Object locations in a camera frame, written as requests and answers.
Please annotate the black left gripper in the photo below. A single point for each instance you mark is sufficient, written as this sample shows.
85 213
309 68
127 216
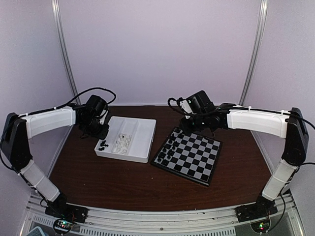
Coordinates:
102 134

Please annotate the round circuit board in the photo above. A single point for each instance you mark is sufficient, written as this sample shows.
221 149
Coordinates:
261 226
62 226

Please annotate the left aluminium frame post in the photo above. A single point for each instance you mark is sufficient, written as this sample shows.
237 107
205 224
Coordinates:
62 42

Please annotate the left round circuit board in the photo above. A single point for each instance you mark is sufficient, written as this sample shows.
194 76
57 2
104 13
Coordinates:
62 226

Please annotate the right aluminium frame post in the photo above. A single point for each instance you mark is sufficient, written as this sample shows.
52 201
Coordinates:
261 22

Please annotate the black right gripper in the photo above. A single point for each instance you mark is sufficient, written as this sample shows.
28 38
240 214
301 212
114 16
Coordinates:
186 128

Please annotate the black chess piece pile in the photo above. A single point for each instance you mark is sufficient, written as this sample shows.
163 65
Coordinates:
103 145

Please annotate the black silver chessboard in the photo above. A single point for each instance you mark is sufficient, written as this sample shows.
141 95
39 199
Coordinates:
195 158

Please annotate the aluminium frame post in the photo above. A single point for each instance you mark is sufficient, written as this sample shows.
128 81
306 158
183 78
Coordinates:
261 22
62 42

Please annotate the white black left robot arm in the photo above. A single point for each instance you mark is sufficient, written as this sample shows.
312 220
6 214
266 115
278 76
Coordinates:
19 130

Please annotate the white compartment tray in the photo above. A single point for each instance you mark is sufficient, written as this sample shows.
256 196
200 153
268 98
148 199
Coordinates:
142 131

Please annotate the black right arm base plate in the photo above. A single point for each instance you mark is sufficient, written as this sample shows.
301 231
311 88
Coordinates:
253 211

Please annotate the white chess piece pile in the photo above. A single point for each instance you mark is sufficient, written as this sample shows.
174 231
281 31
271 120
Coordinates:
122 143

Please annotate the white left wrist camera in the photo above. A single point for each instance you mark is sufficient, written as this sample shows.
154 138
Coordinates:
102 117

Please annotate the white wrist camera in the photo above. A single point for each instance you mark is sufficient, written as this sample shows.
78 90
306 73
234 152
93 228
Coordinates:
102 117
185 107

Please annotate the blue plastic basket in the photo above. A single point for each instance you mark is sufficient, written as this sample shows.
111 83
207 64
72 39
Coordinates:
37 231

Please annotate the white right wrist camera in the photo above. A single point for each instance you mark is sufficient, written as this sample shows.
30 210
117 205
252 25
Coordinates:
185 107

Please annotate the aluminium front rail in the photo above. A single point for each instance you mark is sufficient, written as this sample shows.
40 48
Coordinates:
221 221

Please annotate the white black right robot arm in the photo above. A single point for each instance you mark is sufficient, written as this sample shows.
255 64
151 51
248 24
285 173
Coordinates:
200 113

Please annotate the right round circuit board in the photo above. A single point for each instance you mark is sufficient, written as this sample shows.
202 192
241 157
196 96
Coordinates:
261 226

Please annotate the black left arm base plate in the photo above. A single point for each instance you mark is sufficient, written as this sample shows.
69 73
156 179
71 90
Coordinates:
77 214

